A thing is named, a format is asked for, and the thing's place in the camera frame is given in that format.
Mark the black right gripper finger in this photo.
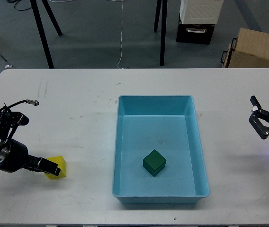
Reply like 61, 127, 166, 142
250, 96, 261, 111
249, 114, 269, 140

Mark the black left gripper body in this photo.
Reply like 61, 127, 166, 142
0, 140, 29, 173

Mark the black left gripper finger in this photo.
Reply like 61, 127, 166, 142
29, 155, 61, 176

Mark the yellow cube block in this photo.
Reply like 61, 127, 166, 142
45, 156, 67, 179

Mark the green cube block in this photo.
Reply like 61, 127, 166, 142
143, 149, 167, 177

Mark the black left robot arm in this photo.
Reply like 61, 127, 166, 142
0, 99, 62, 176

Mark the black drawer cabinet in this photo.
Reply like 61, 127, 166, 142
176, 20, 215, 45

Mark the light blue plastic bin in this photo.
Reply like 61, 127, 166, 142
112, 96, 210, 204

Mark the black stand leg right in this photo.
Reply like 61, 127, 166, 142
153, 0, 168, 66

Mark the black stand leg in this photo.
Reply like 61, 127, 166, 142
153, 0, 168, 66
29, 0, 63, 69

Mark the black stand leg left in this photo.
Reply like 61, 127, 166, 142
29, 0, 63, 69

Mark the white hanging cord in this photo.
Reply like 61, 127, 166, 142
112, 0, 126, 69

